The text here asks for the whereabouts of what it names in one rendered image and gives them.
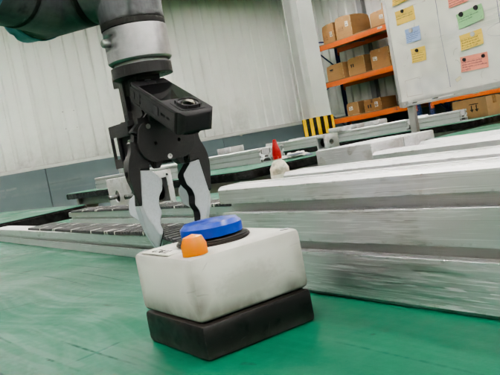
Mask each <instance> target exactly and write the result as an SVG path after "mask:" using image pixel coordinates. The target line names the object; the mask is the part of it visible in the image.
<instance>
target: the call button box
mask: <svg viewBox="0 0 500 375"><path fill-rule="evenodd" d="M206 242H207V247H208V253H206V254H202V255H199V256H195V257H183V256H182V250H181V244H182V240H180V241H179V242H177V243H172V244H169V245H165V246H161V247H158V248H154V249H149V250H144V251H142V252H140V253H138V254H137V255H136V258H135V259H136V263H137V267H138V274H139V278H140V282H141V289H142V293H143V297H144V304H145V306H146V307H147V308H149V309H151V310H148V311H147V321H148V325H149V329H150V336H151V338H152V340H154V341H157V342H160V343H162V344H165V345H168V346H170V347H174V348H175V349H178V350H181V351H184V352H186V353H189V354H192V355H194V356H198V357H199V358H202V359H205V360H208V361H211V360H213V359H216V358H219V357H221V356H224V355H226V354H228V353H231V352H234V351H236V350H239V349H241V348H243V347H246V346H249V345H250V344H254V343H256V342H259V341H261V340H263V339H266V338H269V337H270V336H273V335H276V334H278V333H281V332H283V331H285V330H288V329H291V328H293V327H296V326H298V325H300V324H303V323H306V322H308V321H311V320H313V319H314V312H313V306H312V301H311V297H310V291H309V290H308V289H304V288H302V287H304V286H306V285H307V276H306V272H305V268H304V260H303V256H302V251H301V244H300V240H299V235H298V232H297V230H295V229H293V228H243V229H241V230H240V231H237V232H234V233H232V234H227V235H225V236H221V237H216V238H212V239H208V240H206Z"/></svg>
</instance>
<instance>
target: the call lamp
mask: <svg viewBox="0 0 500 375"><path fill-rule="evenodd" d="M181 250H182V256H183V257H195V256H199V255H202V254H206V253H208V247H207V242H206V240H205V239H204V237H203V236H202V235H201V234H190V235H188V236H186V237H184V238H182V244H181Z"/></svg>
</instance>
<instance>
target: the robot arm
mask: <svg viewBox="0 0 500 375"><path fill-rule="evenodd" d="M97 25H100V30H101V33H102V35H103V39H102V40H101V41H100V45H101V47H102V48H105V50H106V57H107V61H108V65H109V67H110V68H113V69H112V70H111V73H112V84H113V88H114V89H119V93H120V97H121V104H122V108H123V113H124V120H125V122H121V123H120V124H118V125H115V126H111V127H109V128H108V129H109V136H110V140H111V144H112V151H113V155H114V159H115V166H116V169H121V168H123V169H124V174H125V177H126V181H127V183H128V185H129V187H130V189H131V191H132V193H133V197H132V198H131V200H130V201H129V212H130V215H131V216H132V217H133V218H135V219H136V220H138V221H139V222H140V224H141V226H142V228H143V230H144V233H145V235H146V236H147V239H148V240H149V241H150V243H151V244H152V245H153V247H154V248H158V247H161V242H162V239H163V236H164V231H163V228H162V226H161V215H162V211H161V207H160V205H159V196H160V194H161V192H162V179H161V178H160V177H159V176H157V175H156V174H155V173H154V172H153V171H151V170H150V164H151V166H152V168H153V169H156V168H160V167H161V164H165V163H169V162H173V161H174V162H175V163H176V164H177V170H178V172H179V174H178V179H179V182H180V184H181V185H180V187H179V196H180V198H181V200H182V202H183V203H184V204H185V205H186V206H188V207H190V208H191V209H192V210H193V214H194V221H197V220H201V219H207V218H209V213H210V204H211V194H210V190H211V167H210V161H209V157H208V153H207V151H206V149H205V147H204V145H203V143H202V142H201V140H200V138H199V132H200V131H202V130H207V129H211V126H212V111H213V107H212V106H211V105H209V104H207V103H206V102H204V101H202V100H200V99H199V98H197V97H195V96H194V95H192V94H191V93H189V92H187V91H185V90H184V89H182V88H180V87H178V86H177V85H175V84H174V83H171V82H170V81H169V80H167V79H165V78H160V77H163V76H166V75H168V74H172V73H173V67H172V63H171V60H169V59H170V58H171V57H172V54H171V49H170V42H169V37H168V33H167V26H166V23H165V20H164V13H163V9H162V4H161V0H0V26H3V27H4V28H5V29H6V31H7V32H8V33H9V34H11V35H14V36H15V38H16V39H17V40H19V41H20V42H26V43H31V42H38V41H48V40H51V39H55V38H56V37H58V36H62V35H65V34H67V33H73V32H75V31H81V30H83V29H86V28H91V27H94V26H97ZM114 138H117V142H118V149H119V153H120V157H121V159H119V160H118V156H117V152H116V148H115V141H114Z"/></svg>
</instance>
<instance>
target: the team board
mask: <svg viewBox="0 0 500 375"><path fill-rule="evenodd" d="M382 8H383V13H384V17H385V25H386V30H387V34H388V43H389V48H390V52H391V60H392V65H393V70H394V78H395V83H396V87H397V95H398V100H399V106H400V108H407V110H408V117H409V122H410V127H411V133H413V132H420V126H419V122H418V117H417V109H416V105H419V104H423V103H429V102H433V101H437V100H443V99H447V98H451V97H458V96H462V95H466V94H473V93H477V92H484V91H488V90H492V89H498V88H500V0H382Z"/></svg>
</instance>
